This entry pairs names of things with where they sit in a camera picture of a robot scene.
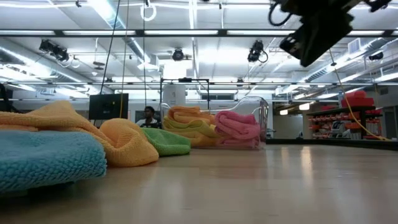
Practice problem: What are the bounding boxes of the yellow hanging cord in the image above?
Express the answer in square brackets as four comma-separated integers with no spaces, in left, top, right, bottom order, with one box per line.
[119,0,130,121]

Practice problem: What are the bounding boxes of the person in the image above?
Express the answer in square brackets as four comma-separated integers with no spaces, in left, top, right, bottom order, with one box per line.
[136,106,162,129]

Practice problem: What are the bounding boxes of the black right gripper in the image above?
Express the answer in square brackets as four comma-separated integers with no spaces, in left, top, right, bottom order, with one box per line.
[279,0,355,68]

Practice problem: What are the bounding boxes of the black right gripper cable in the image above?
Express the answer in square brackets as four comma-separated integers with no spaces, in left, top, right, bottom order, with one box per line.
[268,0,294,27]

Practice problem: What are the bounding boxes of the black monitor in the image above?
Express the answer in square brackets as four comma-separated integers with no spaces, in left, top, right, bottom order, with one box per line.
[89,93,129,121]

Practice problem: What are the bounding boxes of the white hanging cable loop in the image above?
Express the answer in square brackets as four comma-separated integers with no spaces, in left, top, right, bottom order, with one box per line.
[139,2,157,22]

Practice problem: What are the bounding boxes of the green microfiber towel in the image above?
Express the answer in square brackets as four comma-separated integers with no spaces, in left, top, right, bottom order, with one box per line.
[141,126,192,157]

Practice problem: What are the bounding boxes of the dark background equipment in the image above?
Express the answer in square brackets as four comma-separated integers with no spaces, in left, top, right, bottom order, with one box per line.
[0,82,16,113]

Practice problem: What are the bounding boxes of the grey ceiling duct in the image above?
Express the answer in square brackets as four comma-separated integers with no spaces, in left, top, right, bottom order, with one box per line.
[0,37,114,95]
[304,37,398,83]

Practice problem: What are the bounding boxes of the black hanging cable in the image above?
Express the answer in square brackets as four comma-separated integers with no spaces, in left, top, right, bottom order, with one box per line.
[99,0,121,95]

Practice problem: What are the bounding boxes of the blue microfiber towel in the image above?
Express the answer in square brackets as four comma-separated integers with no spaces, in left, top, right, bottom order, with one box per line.
[0,129,108,192]

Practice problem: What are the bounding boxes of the shelf rack with orange bins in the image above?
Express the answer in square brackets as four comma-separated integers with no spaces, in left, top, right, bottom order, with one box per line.
[306,90,384,141]

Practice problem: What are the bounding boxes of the yellow hose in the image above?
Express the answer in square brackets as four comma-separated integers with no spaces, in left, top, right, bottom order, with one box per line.
[329,49,389,141]

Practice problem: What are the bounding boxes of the yellow microfiber towel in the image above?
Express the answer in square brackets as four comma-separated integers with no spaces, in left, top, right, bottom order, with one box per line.
[163,116,221,139]

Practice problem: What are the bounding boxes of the clear plastic bin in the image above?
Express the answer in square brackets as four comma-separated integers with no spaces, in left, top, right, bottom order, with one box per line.
[160,96,270,151]

